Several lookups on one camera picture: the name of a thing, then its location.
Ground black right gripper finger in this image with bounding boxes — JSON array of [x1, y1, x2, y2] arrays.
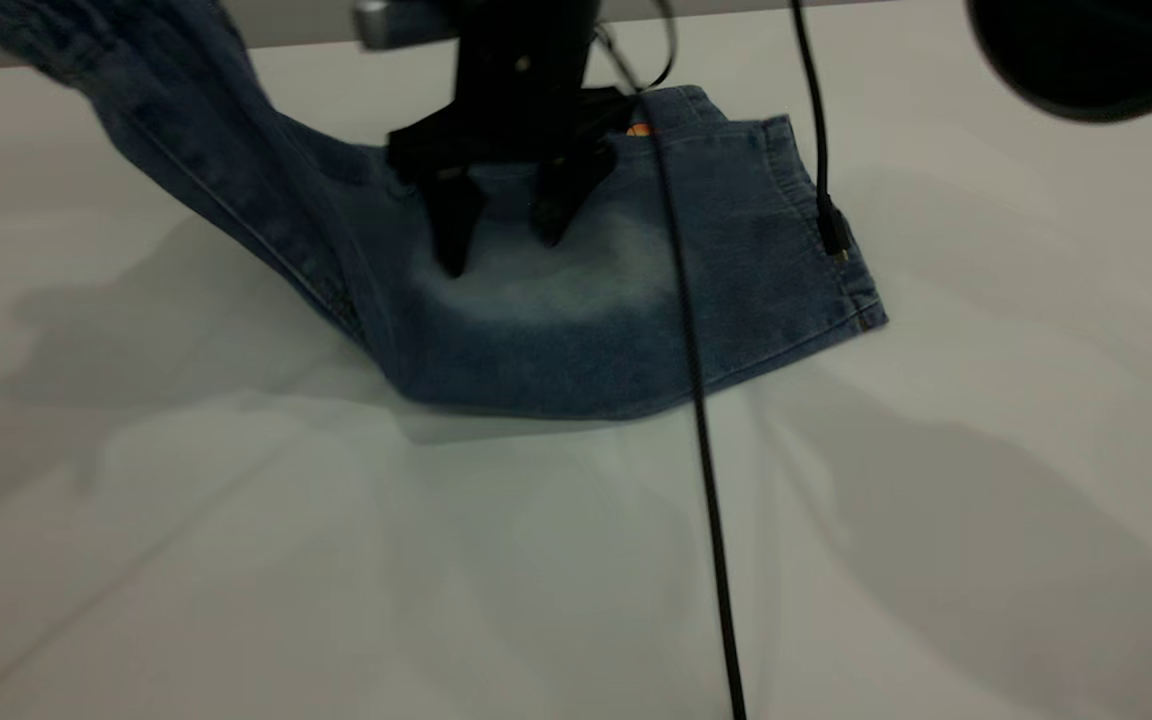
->
[[423, 165, 487, 279], [533, 148, 617, 248]]

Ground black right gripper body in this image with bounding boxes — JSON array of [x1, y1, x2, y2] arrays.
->
[[386, 0, 637, 187]]

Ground blue denim shorts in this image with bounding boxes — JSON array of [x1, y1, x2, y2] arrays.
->
[[0, 0, 889, 421]]

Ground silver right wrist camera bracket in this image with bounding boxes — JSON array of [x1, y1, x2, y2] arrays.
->
[[352, 0, 459, 53]]

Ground thin black wire loop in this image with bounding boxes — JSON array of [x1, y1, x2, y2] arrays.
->
[[591, 0, 679, 94]]

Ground long black cable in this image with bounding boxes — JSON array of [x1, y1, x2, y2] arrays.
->
[[638, 95, 748, 720]]

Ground black cable with plug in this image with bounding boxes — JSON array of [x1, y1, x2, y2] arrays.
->
[[791, 0, 850, 264]]

